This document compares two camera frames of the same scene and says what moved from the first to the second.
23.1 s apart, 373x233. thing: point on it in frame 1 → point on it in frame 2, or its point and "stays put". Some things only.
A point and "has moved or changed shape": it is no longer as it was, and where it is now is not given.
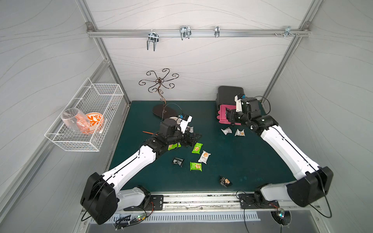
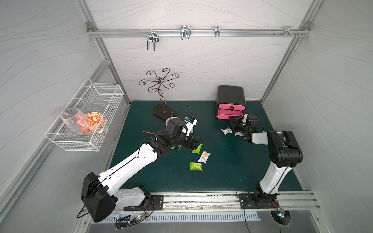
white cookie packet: [227, 130] stays put
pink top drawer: [222, 115] has moved or changed shape
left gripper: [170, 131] stays put
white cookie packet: [240, 133] stays put
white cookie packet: [204, 157] stays put
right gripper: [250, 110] → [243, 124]
